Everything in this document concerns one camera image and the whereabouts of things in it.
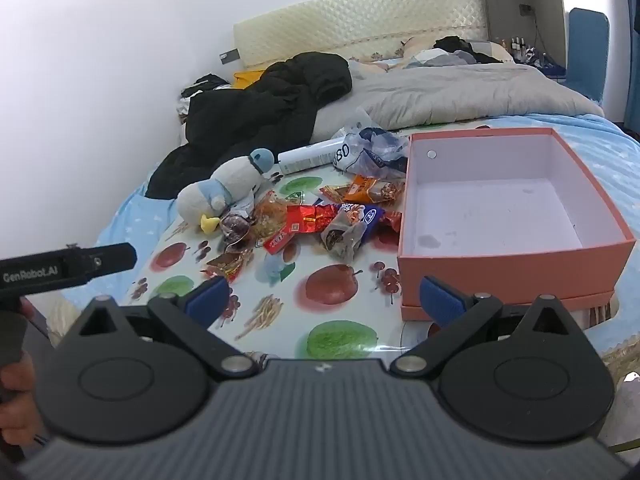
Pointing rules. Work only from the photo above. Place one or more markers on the person's left hand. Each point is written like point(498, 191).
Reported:
point(17, 380)

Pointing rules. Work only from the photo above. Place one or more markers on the dark clear snack packet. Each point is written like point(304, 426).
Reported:
point(342, 240)

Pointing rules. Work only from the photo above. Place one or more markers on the group of small bottles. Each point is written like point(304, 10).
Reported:
point(520, 49)

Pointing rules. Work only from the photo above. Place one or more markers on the pink cardboard box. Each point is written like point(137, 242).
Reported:
point(500, 270)

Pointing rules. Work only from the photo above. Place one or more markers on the blue chair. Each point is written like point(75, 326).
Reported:
point(587, 50)

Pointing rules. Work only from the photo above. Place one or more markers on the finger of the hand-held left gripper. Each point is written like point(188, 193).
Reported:
point(112, 260)

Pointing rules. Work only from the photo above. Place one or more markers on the round dark snack packet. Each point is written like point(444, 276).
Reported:
point(235, 225)

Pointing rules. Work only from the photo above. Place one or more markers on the clear blue plastic bag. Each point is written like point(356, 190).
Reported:
point(375, 152)

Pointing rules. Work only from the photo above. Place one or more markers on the small red orange snack packet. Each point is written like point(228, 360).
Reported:
point(227, 264)

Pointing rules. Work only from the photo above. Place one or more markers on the light blue bedsheet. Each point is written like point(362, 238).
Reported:
point(600, 135)

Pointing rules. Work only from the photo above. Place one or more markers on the cream quilted headboard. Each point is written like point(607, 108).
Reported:
point(360, 20)

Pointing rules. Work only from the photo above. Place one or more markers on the black puffer jacket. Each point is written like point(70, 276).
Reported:
point(260, 105)

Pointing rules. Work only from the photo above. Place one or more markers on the clear orange snack packet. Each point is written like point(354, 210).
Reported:
point(270, 215)

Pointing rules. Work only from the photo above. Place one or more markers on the grey blue garment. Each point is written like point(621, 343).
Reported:
point(440, 60)

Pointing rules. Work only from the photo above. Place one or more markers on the clear brown snack packet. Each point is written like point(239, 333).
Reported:
point(392, 192)

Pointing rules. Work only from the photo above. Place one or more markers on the red dried tofu packet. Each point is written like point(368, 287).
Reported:
point(307, 219)

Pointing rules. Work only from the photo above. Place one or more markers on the yellow cloth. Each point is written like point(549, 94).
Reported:
point(247, 77)

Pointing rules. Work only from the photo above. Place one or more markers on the dark red snack packet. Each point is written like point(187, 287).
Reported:
point(392, 220)

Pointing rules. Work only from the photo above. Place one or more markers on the red yellow snack packet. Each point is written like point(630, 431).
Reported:
point(335, 193)

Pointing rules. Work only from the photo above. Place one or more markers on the grey quilt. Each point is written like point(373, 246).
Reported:
point(450, 95)

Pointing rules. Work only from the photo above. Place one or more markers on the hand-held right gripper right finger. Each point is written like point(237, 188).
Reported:
point(440, 300)

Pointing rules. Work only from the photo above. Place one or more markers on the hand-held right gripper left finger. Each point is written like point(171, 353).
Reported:
point(207, 294)

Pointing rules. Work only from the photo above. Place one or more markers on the blue white penguin plush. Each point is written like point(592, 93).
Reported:
point(230, 180)

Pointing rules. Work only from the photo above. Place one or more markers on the white tube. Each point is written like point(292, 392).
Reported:
point(310, 156)

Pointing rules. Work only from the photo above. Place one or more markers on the black garment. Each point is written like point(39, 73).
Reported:
point(465, 47)

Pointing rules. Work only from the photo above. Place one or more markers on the blue curtain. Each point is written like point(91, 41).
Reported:
point(632, 75)

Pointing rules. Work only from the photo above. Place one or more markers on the food print tablecloth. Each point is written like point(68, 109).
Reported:
point(280, 305)

